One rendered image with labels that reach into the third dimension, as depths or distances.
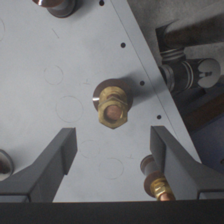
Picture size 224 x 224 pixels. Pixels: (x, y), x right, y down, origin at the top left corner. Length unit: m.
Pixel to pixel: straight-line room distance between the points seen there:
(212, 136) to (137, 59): 0.88
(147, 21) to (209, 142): 1.31
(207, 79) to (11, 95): 0.65
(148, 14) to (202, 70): 1.36
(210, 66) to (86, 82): 0.44
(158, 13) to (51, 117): 1.66
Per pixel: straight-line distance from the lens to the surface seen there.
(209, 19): 0.51
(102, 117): 0.25
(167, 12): 1.98
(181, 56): 0.79
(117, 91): 0.35
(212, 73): 0.68
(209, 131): 1.19
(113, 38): 0.46
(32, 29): 0.51
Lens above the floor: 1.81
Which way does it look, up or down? 75 degrees down
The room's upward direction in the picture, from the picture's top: 179 degrees counter-clockwise
